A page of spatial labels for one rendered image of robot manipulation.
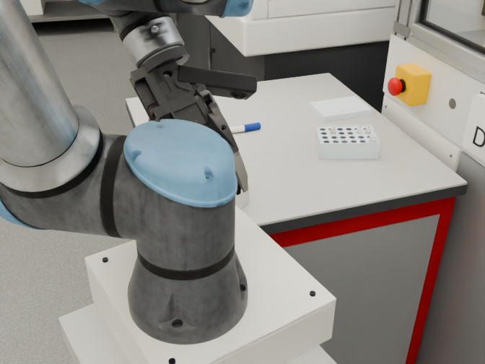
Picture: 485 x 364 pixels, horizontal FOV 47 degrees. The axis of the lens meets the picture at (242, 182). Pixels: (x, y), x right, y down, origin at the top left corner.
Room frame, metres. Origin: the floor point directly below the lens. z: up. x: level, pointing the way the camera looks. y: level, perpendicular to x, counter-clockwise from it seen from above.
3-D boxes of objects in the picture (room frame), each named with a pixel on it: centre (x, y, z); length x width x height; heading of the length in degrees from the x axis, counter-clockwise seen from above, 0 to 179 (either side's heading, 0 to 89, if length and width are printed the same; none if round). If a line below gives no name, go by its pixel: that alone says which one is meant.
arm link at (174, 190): (0.52, 0.07, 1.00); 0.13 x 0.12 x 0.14; 81
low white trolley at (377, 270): (1.13, -0.07, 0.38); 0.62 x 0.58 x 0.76; 18
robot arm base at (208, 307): (0.52, 0.07, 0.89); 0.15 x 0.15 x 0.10
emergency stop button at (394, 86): (1.13, -0.33, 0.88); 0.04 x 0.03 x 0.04; 18
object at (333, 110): (1.25, -0.24, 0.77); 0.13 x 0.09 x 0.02; 109
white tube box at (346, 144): (1.05, -0.22, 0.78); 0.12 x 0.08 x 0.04; 91
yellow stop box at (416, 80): (1.14, -0.37, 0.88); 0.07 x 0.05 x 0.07; 18
